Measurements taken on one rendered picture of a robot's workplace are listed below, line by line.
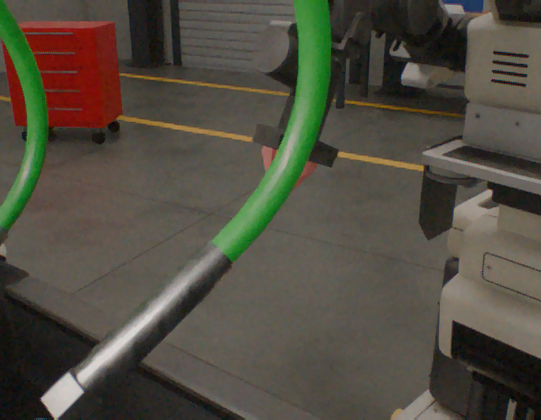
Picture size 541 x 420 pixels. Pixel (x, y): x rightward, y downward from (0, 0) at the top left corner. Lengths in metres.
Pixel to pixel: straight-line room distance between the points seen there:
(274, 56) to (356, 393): 1.47
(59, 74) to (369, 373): 3.30
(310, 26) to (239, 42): 7.34
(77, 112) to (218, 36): 3.44
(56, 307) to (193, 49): 7.39
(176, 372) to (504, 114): 0.58
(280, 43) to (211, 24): 7.06
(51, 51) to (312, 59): 4.41
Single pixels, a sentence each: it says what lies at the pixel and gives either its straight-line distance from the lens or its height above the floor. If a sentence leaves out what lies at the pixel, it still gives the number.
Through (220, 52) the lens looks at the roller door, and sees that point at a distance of 7.75.
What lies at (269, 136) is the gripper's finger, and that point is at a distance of 0.78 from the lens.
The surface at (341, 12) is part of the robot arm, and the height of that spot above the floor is 1.23.
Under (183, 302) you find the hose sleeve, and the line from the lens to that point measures 0.26.
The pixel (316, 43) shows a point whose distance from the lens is 0.26.
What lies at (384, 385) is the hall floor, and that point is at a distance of 2.08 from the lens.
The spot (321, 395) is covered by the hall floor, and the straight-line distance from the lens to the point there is 2.02.
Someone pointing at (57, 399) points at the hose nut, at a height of 1.13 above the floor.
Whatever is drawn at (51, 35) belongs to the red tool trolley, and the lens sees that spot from 4.62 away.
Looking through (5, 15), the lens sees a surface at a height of 1.26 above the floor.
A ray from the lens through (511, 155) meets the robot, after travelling 0.91.
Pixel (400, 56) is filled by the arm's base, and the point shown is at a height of 1.15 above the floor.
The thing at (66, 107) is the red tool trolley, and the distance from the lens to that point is 4.69.
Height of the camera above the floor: 1.29
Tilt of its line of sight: 23 degrees down
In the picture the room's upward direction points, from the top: straight up
